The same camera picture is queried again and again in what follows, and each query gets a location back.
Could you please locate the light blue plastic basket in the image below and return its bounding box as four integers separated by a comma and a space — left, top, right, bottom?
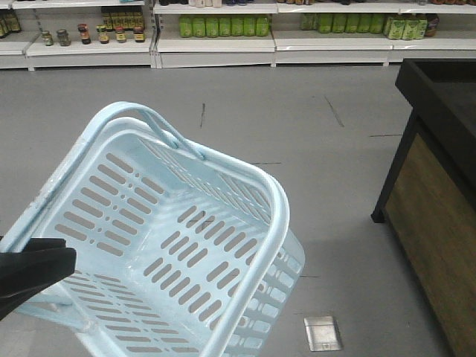
1, 101, 305, 356

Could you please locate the black wooden produce stand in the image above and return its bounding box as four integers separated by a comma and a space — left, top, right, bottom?
371, 58, 475, 356

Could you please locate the metal floor outlet plate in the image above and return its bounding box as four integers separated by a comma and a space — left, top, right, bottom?
303, 315, 344, 352

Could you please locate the white store shelving unit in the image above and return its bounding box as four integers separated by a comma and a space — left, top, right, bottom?
1, 1, 475, 71

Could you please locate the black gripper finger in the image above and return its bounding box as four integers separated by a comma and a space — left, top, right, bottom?
1, 238, 77, 318

